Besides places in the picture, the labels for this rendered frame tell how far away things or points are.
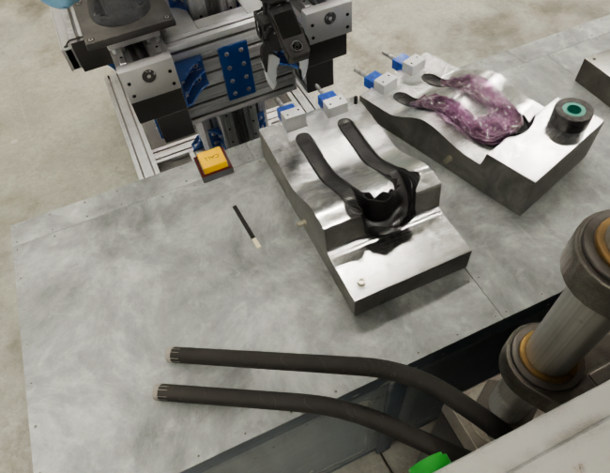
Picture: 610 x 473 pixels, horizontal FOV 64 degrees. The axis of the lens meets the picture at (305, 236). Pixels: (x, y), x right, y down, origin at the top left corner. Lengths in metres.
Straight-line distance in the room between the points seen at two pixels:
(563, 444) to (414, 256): 0.79
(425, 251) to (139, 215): 0.66
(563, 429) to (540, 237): 0.94
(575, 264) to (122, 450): 0.77
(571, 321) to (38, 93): 3.05
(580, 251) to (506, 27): 2.86
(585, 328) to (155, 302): 0.79
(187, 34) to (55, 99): 1.80
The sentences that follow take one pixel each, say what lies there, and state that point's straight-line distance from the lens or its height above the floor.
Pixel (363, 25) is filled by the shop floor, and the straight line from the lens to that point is 3.27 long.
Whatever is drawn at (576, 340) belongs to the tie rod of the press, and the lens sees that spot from 0.63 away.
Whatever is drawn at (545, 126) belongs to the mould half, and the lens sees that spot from 1.23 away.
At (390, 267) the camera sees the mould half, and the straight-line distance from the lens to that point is 0.98.
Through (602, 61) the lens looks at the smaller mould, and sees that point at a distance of 1.55.
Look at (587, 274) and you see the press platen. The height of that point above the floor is 1.28.
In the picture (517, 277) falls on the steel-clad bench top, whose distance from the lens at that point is 1.09.
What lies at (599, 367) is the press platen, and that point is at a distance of 0.77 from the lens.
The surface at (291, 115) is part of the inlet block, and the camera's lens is 1.18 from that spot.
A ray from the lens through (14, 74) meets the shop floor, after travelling 3.55.
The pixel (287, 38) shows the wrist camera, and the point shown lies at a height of 1.15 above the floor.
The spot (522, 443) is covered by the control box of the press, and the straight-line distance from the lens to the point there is 0.23.
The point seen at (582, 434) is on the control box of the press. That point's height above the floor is 1.47.
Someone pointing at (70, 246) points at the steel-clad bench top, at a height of 0.80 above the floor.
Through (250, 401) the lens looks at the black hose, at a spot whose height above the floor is 0.86.
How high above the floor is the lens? 1.68
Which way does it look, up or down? 54 degrees down
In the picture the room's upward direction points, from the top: 7 degrees counter-clockwise
